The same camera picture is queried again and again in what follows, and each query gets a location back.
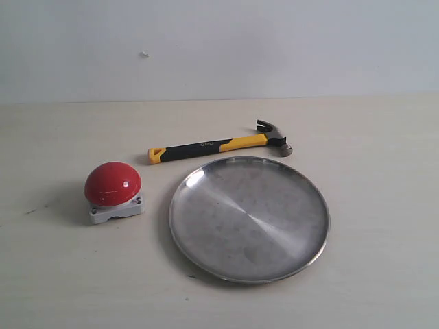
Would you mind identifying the yellow black claw hammer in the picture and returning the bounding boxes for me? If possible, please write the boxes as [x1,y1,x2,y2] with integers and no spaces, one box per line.
[147,119,292,165]

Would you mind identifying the red dome push button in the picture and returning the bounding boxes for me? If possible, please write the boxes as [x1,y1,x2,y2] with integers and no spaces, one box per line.
[84,162,145,225]

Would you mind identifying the round stainless steel plate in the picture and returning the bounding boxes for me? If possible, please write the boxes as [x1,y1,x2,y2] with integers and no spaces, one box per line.
[169,156,331,284]

